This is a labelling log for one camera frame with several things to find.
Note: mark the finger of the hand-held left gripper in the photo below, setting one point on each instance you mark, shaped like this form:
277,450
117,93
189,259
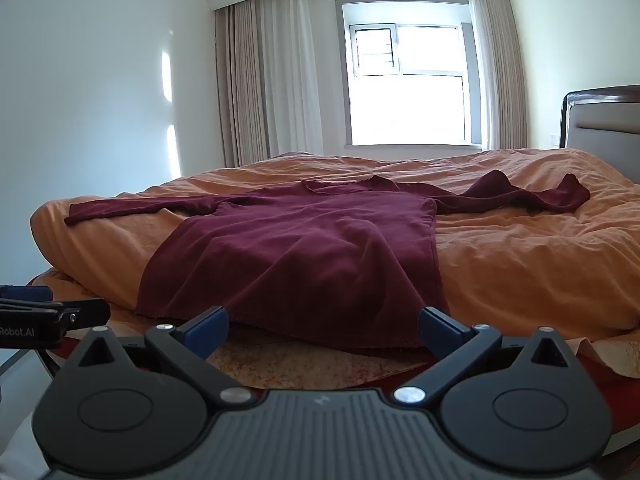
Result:
87,312
25,293

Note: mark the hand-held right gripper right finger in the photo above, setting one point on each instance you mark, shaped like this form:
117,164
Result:
441,332

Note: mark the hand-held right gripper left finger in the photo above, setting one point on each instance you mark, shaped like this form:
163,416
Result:
205,332

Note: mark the maroon long-sleeved sweater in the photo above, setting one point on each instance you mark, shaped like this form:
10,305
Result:
300,255

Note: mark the orange duvet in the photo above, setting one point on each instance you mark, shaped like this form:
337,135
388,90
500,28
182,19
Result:
525,270

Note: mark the patterned beige bed sheet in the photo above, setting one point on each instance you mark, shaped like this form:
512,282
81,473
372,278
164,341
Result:
310,365

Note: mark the dark red cloth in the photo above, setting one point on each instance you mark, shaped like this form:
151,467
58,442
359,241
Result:
625,410

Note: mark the window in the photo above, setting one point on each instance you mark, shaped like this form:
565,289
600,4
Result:
410,85

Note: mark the beige curtain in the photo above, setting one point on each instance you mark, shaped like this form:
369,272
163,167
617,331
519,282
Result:
512,70
240,85

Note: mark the dark wooden padded headboard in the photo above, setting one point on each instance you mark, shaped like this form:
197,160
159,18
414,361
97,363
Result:
600,130

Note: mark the white sheer curtain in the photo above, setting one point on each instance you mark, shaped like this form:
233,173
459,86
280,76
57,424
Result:
295,75
480,70

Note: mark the white wall socket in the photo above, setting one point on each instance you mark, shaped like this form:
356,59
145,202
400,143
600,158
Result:
554,141

